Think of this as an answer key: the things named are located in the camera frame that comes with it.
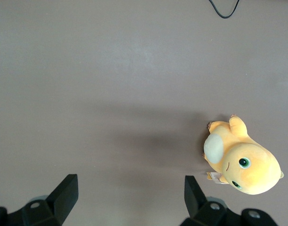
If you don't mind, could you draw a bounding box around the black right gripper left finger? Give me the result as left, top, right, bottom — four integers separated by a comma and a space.
0, 174, 79, 226

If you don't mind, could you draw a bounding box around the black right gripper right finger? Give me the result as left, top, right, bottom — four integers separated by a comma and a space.
181, 175, 280, 226

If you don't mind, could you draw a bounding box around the orange plush toy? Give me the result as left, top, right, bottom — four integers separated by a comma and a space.
202, 114, 285, 195

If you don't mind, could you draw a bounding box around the thin black looped cable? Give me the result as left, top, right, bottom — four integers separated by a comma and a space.
208, 0, 241, 19

